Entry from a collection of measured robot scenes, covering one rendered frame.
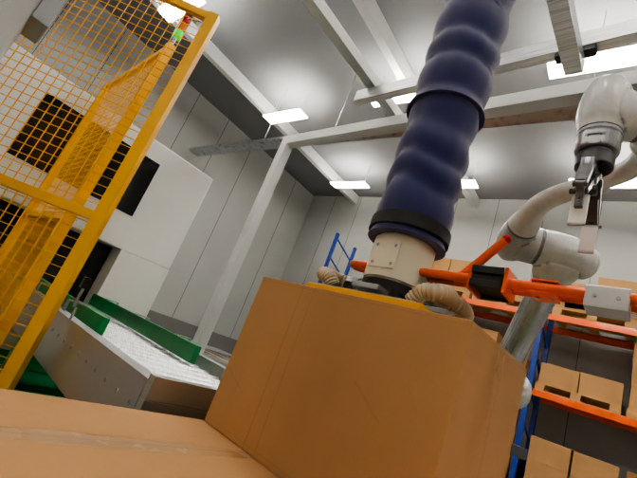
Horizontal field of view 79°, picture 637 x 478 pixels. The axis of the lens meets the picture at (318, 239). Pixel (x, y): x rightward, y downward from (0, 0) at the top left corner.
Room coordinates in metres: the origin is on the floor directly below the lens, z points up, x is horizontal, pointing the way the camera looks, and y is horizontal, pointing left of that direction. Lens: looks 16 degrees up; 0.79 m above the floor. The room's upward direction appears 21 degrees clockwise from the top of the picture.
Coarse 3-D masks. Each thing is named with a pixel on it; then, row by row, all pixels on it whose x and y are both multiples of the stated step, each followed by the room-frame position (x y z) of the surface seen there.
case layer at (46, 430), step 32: (0, 416) 0.67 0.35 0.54; (32, 416) 0.72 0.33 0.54; (64, 416) 0.77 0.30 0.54; (96, 416) 0.83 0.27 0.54; (128, 416) 0.90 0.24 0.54; (160, 416) 0.98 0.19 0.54; (0, 448) 0.59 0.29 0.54; (32, 448) 0.62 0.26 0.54; (64, 448) 0.65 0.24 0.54; (96, 448) 0.69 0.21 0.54; (128, 448) 0.74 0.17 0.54; (160, 448) 0.80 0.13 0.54; (192, 448) 0.86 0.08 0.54; (224, 448) 0.93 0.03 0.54
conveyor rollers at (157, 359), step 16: (112, 320) 2.69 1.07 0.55; (112, 336) 1.99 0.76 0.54; (128, 336) 2.15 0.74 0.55; (128, 352) 1.69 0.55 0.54; (144, 352) 1.83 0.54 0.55; (160, 352) 2.08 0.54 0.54; (160, 368) 1.60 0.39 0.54; (176, 368) 1.75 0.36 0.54; (192, 368) 1.91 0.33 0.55; (208, 384) 1.65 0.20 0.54
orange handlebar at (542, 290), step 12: (360, 264) 1.07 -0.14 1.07; (432, 276) 0.91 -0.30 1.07; (444, 276) 0.89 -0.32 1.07; (456, 276) 0.87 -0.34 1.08; (516, 288) 0.78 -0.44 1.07; (528, 288) 0.76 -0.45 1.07; (540, 288) 0.74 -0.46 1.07; (552, 288) 0.73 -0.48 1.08; (564, 288) 0.71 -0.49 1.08; (576, 288) 0.70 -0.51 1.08; (540, 300) 0.78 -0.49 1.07; (552, 300) 0.75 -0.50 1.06; (564, 300) 0.74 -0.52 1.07; (576, 300) 0.73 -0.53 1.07; (636, 300) 0.63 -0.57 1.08; (636, 312) 0.67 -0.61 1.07
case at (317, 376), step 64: (256, 320) 1.06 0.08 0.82; (320, 320) 0.91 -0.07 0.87; (384, 320) 0.79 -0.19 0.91; (448, 320) 0.70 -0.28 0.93; (256, 384) 1.00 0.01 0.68; (320, 384) 0.86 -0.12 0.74; (384, 384) 0.76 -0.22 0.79; (448, 384) 0.68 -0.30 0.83; (512, 384) 0.88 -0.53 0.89; (256, 448) 0.94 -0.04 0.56; (320, 448) 0.83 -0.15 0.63; (384, 448) 0.73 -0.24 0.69; (448, 448) 0.68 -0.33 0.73
